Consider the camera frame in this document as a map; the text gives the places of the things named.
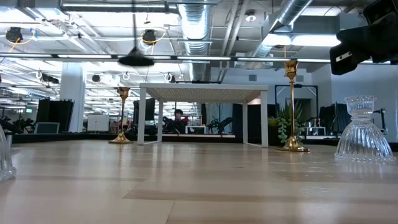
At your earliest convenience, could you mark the clear ribbed glass candle holder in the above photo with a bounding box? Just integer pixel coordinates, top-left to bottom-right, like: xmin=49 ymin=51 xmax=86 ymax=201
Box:
xmin=334 ymin=95 xmax=396 ymax=162
xmin=0 ymin=124 xmax=17 ymax=183

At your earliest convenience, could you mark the silver spiral ventilation duct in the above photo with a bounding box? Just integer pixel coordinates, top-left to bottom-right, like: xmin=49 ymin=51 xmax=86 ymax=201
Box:
xmin=177 ymin=0 xmax=213 ymax=82
xmin=248 ymin=0 xmax=313 ymax=62

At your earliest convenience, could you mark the black background frame stand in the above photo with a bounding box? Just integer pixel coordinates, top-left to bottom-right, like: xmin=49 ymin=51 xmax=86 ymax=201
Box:
xmin=274 ymin=83 xmax=319 ymax=125

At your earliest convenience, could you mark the tall gold candlestick holder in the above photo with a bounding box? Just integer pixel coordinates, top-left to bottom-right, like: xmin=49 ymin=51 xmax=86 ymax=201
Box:
xmin=276 ymin=60 xmax=310 ymax=153
xmin=108 ymin=86 xmax=134 ymax=144

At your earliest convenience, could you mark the black room partition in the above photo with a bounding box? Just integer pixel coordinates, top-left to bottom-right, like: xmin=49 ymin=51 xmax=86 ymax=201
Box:
xmin=35 ymin=98 xmax=75 ymax=134

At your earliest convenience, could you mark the black jointed desk arm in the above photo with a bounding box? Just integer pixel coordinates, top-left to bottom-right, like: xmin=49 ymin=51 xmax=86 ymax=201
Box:
xmin=374 ymin=108 xmax=388 ymax=134

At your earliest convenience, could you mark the black fabric backdrop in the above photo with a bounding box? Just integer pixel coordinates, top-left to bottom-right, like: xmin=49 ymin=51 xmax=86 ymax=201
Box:
xmin=319 ymin=102 xmax=352 ymax=134

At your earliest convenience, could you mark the white perforated metal shelf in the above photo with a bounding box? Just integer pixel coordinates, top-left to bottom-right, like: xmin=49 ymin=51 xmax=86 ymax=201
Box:
xmin=137 ymin=82 xmax=269 ymax=149

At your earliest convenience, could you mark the rectangular ceiling light panel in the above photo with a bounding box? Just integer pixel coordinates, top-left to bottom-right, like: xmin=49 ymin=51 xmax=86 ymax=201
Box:
xmin=262 ymin=32 xmax=341 ymax=47

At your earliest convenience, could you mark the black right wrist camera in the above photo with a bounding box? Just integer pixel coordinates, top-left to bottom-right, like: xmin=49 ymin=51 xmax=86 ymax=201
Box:
xmin=363 ymin=0 xmax=398 ymax=25

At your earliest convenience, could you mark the black aluminium table frame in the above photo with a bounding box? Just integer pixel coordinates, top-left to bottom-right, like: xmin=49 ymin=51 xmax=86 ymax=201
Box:
xmin=12 ymin=132 xmax=398 ymax=152

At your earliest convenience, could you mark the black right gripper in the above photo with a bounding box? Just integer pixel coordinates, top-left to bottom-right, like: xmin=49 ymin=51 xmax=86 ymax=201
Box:
xmin=329 ymin=12 xmax=398 ymax=76

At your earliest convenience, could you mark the white building column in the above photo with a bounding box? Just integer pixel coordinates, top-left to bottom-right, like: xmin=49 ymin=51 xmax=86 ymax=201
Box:
xmin=60 ymin=62 xmax=87 ymax=133

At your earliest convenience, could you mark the person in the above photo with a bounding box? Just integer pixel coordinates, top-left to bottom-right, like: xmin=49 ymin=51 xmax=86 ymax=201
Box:
xmin=172 ymin=108 xmax=191 ymax=133

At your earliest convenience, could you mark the black ceiling cable reel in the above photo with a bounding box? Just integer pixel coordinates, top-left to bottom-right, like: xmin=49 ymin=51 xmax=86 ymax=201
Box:
xmin=142 ymin=29 xmax=158 ymax=46
xmin=5 ymin=26 xmax=24 ymax=44

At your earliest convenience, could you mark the small background monitor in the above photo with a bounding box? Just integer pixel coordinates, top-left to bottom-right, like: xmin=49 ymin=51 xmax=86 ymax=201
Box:
xmin=34 ymin=121 xmax=60 ymax=135

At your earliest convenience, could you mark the green potted succulent plant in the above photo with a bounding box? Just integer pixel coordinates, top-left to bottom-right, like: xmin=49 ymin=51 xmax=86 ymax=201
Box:
xmin=268 ymin=100 xmax=305 ymax=147

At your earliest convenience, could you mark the long ceiling light bar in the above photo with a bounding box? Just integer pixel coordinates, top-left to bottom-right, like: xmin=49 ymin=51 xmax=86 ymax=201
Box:
xmin=0 ymin=52 xmax=398 ymax=65

